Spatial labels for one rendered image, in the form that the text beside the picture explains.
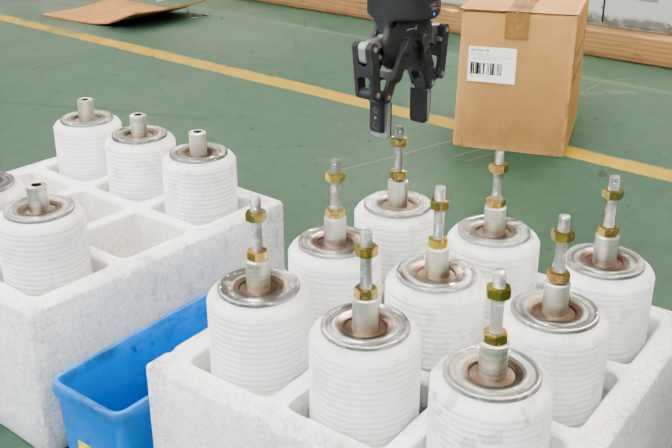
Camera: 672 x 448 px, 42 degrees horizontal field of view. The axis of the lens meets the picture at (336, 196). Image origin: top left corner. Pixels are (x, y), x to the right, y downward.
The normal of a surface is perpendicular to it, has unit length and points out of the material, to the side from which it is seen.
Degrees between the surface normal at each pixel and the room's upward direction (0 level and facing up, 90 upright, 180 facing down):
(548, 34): 90
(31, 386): 90
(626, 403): 0
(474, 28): 89
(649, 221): 0
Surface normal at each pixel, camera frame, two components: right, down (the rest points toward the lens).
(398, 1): -0.24, 0.37
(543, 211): 0.00, -0.92
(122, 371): 0.80, 0.19
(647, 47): -0.65, 0.29
